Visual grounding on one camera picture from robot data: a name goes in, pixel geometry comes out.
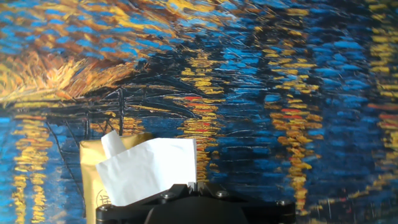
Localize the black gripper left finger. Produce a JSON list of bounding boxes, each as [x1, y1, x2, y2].
[[95, 182, 197, 224]]

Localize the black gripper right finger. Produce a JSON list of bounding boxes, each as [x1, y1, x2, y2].
[[196, 182, 296, 224]]

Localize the small white folded napkin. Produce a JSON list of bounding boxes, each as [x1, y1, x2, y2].
[[101, 129, 127, 159]]

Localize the gold tissue pack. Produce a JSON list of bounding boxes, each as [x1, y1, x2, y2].
[[79, 133, 154, 224]]

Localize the starry night painted tablecloth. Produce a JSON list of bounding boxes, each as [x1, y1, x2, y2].
[[0, 0, 398, 224]]

